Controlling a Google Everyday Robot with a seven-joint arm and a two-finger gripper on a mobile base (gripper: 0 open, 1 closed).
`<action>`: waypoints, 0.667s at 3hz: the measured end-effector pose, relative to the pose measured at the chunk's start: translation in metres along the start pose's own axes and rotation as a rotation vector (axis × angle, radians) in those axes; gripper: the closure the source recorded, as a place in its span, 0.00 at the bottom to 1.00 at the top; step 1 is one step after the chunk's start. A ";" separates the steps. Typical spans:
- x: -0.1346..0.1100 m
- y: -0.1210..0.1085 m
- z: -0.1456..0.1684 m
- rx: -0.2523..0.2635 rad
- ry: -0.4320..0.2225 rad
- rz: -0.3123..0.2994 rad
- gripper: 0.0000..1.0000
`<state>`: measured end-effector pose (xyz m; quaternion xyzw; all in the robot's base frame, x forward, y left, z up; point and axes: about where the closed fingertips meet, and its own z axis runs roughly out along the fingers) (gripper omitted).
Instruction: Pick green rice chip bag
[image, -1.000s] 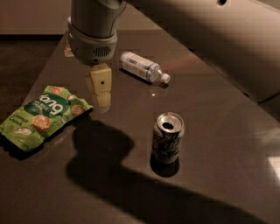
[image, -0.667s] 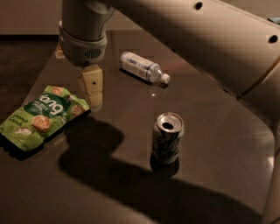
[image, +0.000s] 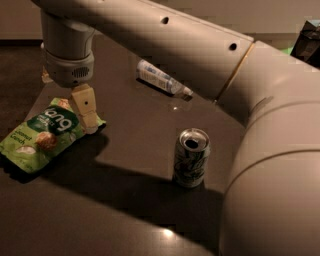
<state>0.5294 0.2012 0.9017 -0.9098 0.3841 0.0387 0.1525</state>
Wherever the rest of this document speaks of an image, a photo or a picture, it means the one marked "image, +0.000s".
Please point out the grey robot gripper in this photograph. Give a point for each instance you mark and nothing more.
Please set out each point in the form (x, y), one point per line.
(69, 70)

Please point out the green rice chip bag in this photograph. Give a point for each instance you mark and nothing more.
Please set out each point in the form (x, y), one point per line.
(36, 142)

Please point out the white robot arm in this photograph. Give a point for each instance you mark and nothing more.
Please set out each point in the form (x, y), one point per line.
(272, 199)

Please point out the clear plastic water bottle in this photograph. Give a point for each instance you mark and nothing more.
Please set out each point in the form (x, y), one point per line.
(150, 74)

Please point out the open green soda can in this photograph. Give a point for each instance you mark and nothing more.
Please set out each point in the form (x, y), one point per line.
(192, 151)

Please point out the dark box in background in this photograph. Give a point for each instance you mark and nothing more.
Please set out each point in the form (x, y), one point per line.
(307, 45)

